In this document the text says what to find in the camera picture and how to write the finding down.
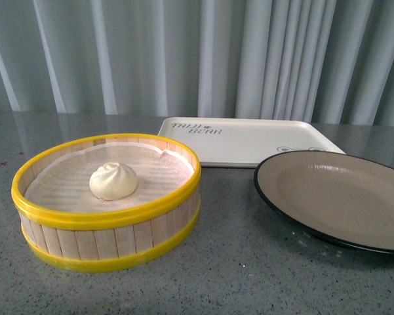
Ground yellow-rimmed bamboo steamer basket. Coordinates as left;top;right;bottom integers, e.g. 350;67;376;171
11;133;201;272

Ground white steamer liner cloth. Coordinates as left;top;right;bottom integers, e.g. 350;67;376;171
25;142;195;213

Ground beige plate with black rim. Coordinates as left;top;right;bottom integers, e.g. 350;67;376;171
254;151;394;254

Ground white steamed bun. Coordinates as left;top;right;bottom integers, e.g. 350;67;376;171
89;162;138;201

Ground grey pleated curtain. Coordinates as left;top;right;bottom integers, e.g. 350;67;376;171
0;1;394;126

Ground cream bear-print serving tray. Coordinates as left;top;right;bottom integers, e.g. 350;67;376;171
158;117;343;168

